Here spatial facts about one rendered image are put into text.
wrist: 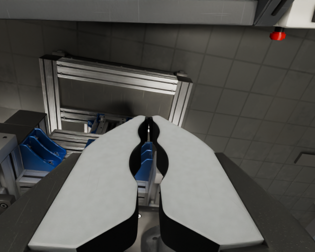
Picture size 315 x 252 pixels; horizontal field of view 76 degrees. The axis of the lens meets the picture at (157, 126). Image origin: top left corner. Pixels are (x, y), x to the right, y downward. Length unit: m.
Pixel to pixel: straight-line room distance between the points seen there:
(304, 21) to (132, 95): 0.96
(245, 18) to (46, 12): 0.34
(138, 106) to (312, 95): 1.29
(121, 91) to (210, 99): 0.66
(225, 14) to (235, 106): 1.25
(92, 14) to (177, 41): 1.00
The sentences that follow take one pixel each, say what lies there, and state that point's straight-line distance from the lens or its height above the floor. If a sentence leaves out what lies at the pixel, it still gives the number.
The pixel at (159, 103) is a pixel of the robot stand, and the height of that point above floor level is 0.21.
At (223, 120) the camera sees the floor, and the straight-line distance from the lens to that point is 1.65.
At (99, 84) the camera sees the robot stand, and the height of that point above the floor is 0.21.
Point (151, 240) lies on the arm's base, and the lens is 0.58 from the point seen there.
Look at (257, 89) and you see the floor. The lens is 1.64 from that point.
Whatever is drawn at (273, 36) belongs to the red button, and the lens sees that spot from 0.63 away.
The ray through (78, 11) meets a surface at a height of 0.95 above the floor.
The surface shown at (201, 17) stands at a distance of 0.41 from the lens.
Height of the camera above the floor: 1.35
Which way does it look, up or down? 59 degrees down
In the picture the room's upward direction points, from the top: 176 degrees clockwise
